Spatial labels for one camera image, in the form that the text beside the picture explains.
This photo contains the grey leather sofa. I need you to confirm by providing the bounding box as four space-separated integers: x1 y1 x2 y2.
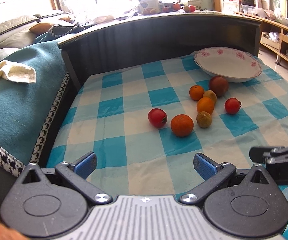
0 10 72 60

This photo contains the grey white carton box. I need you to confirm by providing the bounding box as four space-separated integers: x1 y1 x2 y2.
139 0 160 15

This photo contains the orange fruit on table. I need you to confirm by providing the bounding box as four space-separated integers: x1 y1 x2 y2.
172 3 181 11

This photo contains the cream white towel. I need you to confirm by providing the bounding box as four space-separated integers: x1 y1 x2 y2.
0 60 36 83

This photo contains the dark red passion fruit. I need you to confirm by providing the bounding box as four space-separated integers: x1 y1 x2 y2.
209 76 229 97

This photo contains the yellow fruit on table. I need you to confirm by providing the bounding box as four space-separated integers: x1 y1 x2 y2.
183 5 190 12

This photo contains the brownish yellow small fruit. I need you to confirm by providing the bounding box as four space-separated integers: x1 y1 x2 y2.
203 90 217 105

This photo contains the white plastic bag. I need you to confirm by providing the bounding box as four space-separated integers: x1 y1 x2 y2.
92 15 115 25

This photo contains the white floral rimmed bowl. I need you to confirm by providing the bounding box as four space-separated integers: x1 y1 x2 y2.
194 47 263 83

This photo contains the small peach fruit on table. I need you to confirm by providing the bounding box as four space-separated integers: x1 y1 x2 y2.
142 9 150 15

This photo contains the yellow-green small fruit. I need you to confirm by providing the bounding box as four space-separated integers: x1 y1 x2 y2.
197 111 212 128

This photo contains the dark glass-top coffee table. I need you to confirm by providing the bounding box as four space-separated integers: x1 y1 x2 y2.
57 10 263 92

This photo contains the blue white checkered cloth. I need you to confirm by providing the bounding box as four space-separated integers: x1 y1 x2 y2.
45 51 288 240

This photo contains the orange cushion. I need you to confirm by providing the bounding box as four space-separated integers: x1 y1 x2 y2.
29 22 54 35

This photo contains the large orange mandarin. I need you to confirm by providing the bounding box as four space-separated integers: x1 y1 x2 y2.
171 114 194 137

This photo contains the small red fruit on table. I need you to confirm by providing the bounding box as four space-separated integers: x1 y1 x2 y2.
162 7 169 13

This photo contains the oval orange mandarin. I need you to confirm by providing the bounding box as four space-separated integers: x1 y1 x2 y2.
197 97 215 115

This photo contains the teal sofa blanket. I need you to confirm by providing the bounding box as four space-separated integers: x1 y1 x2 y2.
0 40 69 177

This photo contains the wooden tv cabinet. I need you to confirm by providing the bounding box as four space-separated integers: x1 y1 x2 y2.
236 12 288 66

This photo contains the red tomato with stem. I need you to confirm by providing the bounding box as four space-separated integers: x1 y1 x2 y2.
224 98 241 114

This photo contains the small round orange mandarin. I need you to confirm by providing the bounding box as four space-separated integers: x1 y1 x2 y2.
189 85 205 101

